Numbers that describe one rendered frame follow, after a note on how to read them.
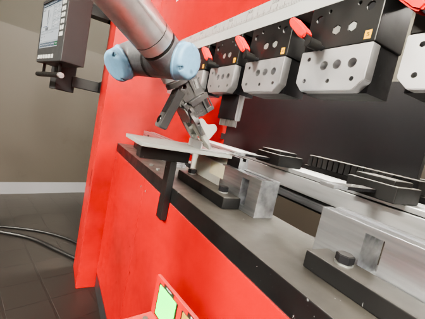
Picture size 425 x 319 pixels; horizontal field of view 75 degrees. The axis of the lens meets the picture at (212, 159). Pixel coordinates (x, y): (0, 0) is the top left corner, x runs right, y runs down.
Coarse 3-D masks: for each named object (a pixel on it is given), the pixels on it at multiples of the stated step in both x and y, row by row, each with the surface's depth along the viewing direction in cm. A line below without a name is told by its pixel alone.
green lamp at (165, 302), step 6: (162, 288) 39; (162, 294) 39; (168, 294) 38; (162, 300) 39; (168, 300) 38; (156, 306) 40; (162, 306) 39; (168, 306) 38; (174, 306) 37; (156, 312) 40; (162, 312) 39; (168, 312) 38; (174, 312) 37; (162, 318) 39; (168, 318) 37
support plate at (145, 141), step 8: (128, 136) 78; (136, 136) 77; (144, 136) 82; (144, 144) 66; (152, 144) 67; (160, 144) 68; (168, 144) 73; (176, 144) 77; (184, 144) 82; (192, 152) 73; (200, 152) 74; (208, 152) 75; (216, 152) 79
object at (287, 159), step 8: (232, 152) 88; (264, 152) 97; (272, 152) 95; (280, 152) 92; (288, 152) 98; (264, 160) 97; (272, 160) 93; (280, 160) 91; (288, 160) 93; (296, 160) 94; (296, 168) 95
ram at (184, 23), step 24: (168, 0) 140; (192, 0) 113; (216, 0) 94; (240, 0) 81; (264, 0) 71; (312, 0) 57; (336, 0) 51; (168, 24) 136; (192, 24) 110; (240, 24) 79; (264, 24) 69
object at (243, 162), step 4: (232, 156) 79; (236, 156) 78; (228, 160) 81; (232, 160) 79; (236, 160) 78; (240, 160) 76; (244, 160) 78; (248, 160) 77; (228, 164) 81; (232, 164) 79; (236, 164) 77; (240, 164) 76; (244, 164) 77; (240, 168) 77; (244, 168) 77
